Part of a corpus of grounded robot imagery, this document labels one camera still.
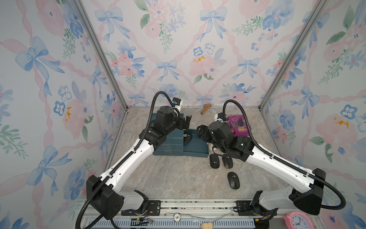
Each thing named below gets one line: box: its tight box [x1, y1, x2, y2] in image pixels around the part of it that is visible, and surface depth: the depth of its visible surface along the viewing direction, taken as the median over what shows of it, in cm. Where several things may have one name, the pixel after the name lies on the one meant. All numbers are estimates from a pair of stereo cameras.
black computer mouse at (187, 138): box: [183, 133, 193, 145], surface depth 100 cm
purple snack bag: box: [227, 114, 252, 137], surface depth 105 cm
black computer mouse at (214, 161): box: [209, 153, 220, 169], surface depth 90 cm
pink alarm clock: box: [283, 211, 315, 229], surface depth 70 cm
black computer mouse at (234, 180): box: [227, 171, 240, 190], surface depth 83 cm
